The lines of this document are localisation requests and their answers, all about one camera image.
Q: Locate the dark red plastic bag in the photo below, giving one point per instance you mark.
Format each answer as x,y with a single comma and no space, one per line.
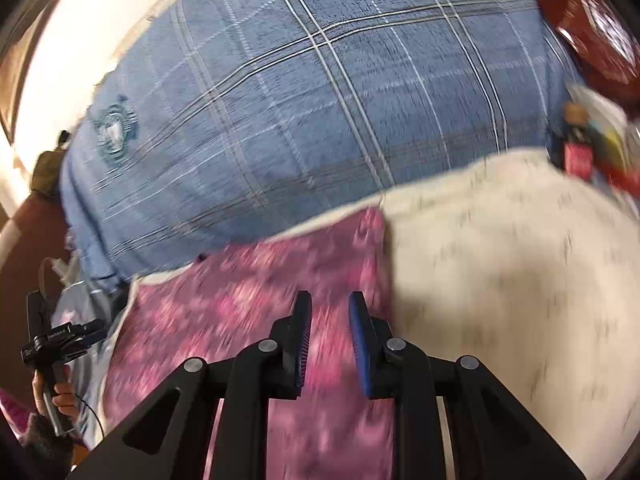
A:
603,36

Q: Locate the olive green cloth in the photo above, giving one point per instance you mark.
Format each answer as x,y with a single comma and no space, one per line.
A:
46,176

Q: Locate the dark wooden headboard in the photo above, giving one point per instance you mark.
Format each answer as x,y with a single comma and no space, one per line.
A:
35,232

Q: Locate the blue plaid quilt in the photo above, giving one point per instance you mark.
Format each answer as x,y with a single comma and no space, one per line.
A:
233,120

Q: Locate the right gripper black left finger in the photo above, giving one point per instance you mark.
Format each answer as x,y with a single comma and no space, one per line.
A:
209,420

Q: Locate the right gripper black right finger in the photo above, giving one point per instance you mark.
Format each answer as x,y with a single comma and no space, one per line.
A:
450,411

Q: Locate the purple floral shirt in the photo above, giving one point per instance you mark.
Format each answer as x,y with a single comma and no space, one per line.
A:
220,304

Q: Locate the white charger with cable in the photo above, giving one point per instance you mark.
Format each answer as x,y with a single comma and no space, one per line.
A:
65,271

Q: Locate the cream leaf-print pillow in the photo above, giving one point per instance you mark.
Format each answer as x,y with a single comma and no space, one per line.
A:
536,274

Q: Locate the person's left hand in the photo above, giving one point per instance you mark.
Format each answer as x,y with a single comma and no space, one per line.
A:
64,399

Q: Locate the grey patterned duvet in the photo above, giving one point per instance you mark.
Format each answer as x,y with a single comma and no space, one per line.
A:
98,312

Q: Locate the clutter of small packages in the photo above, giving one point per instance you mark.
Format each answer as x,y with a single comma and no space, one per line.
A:
597,140

